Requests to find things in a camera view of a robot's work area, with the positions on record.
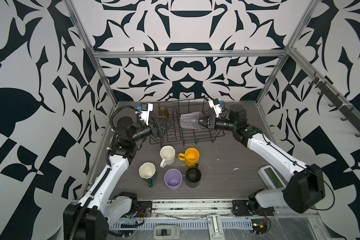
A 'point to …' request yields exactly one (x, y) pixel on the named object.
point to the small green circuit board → (259, 225)
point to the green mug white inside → (147, 170)
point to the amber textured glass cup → (163, 111)
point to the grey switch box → (166, 232)
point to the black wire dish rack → (177, 136)
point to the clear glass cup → (193, 120)
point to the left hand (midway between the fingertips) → (170, 117)
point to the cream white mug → (167, 153)
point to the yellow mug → (190, 157)
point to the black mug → (193, 175)
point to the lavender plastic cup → (173, 178)
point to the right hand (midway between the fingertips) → (197, 121)
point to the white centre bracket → (215, 227)
